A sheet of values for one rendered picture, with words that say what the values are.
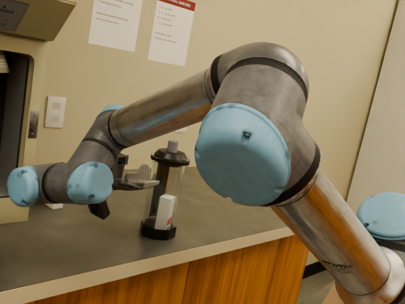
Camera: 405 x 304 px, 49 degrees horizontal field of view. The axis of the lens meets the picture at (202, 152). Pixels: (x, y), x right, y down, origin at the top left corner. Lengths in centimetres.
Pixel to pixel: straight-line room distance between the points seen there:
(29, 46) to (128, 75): 74
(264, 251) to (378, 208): 76
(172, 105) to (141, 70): 115
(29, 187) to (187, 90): 34
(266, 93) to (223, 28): 164
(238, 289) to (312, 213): 97
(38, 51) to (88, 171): 45
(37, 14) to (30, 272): 55
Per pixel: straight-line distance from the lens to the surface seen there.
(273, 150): 48
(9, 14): 106
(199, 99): 68
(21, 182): 86
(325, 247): 65
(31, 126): 118
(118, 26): 178
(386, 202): 88
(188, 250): 121
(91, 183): 78
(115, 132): 83
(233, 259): 144
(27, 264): 104
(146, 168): 104
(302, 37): 268
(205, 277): 137
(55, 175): 83
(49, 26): 110
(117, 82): 180
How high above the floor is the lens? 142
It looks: 11 degrees down
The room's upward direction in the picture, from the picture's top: 11 degrees clockwise
